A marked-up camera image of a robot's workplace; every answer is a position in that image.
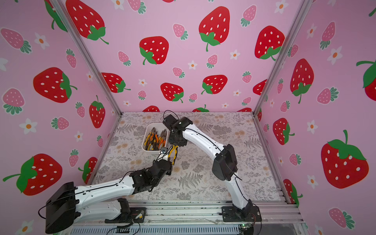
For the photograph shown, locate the orange black long-nose pliers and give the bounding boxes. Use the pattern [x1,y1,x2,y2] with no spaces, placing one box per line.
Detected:
[156,129,167,150]

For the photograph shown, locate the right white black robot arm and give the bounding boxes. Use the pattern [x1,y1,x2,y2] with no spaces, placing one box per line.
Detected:
[163,115,253,221]

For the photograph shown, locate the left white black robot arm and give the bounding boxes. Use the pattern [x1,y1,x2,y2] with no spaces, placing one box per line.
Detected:
[45,159,173,234]

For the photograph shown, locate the yellow black pliers large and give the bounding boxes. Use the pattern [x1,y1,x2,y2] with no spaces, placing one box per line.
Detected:
[144,127,158,151]

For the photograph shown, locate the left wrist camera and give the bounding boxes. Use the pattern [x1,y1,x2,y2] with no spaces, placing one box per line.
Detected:
[160,147,168,156]

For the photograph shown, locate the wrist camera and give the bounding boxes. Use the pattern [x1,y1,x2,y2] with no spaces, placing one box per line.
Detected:
[163,115,179,129]
[160,147,168,156]

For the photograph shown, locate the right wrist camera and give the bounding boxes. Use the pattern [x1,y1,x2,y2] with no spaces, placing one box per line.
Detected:
[163,115,179,129]

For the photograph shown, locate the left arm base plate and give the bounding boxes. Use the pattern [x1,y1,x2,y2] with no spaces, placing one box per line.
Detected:
[105,207,146,224]

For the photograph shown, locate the aluminium rail frame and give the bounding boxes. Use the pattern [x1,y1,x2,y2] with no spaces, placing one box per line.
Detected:
[60,200,308,235]

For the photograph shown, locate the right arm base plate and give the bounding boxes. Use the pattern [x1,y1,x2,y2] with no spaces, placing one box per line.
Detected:
[219,206,262,223]

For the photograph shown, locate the left aluminium corner post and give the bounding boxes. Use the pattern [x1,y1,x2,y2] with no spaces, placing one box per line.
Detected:
[49,0,122,116]

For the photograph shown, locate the aluminium corner post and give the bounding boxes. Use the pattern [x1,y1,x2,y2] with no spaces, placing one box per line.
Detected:
[49,0,122,116]
[253,0,313,116]

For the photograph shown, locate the right aluminium corner post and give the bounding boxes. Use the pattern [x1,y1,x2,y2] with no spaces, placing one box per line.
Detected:
[253,0,313,116]

